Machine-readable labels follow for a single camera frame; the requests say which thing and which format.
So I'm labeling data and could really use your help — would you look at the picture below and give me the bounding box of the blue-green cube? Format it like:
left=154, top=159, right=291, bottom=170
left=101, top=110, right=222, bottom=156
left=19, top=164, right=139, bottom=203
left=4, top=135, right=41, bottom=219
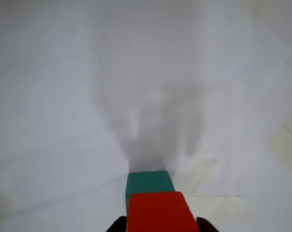
left=125, top=170, right=176, bottom=216

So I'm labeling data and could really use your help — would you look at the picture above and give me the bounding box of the red cube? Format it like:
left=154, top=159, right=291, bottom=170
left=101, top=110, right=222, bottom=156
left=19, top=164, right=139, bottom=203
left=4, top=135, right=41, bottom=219
left=127, top=191, right=201, bottom=232

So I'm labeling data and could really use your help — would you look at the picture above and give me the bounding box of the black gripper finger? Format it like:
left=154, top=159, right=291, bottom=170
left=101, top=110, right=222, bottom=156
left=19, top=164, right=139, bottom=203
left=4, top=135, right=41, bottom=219
left=196, top=217, right=220, bottom=232
left=106, top=215, right=128, bottom=232

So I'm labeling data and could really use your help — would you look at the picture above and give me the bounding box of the beige tape strip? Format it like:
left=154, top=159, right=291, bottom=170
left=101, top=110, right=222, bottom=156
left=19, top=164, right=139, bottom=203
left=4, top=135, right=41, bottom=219
left=178, top=154, right=220, bottom=194
left=188, top=194, right=247, bottom=232

